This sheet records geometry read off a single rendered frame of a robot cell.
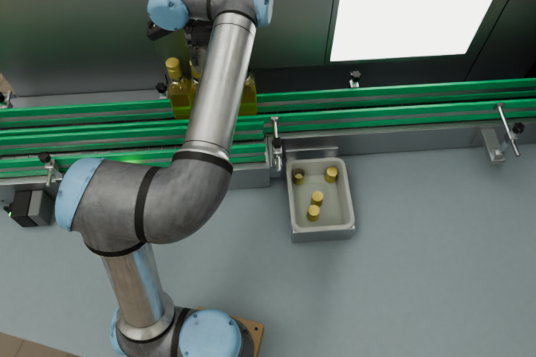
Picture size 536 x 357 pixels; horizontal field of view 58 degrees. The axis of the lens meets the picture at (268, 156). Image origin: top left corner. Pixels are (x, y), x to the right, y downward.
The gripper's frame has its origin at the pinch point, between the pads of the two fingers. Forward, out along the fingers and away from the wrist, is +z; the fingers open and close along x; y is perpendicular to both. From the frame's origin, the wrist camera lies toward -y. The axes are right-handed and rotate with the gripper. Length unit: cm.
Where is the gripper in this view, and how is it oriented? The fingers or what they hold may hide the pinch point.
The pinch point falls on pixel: (196, 63)
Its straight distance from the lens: 122.5
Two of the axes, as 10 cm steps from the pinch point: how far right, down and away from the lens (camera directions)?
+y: 10.0, -0.8, 0.4
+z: 0.0, 5.0, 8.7
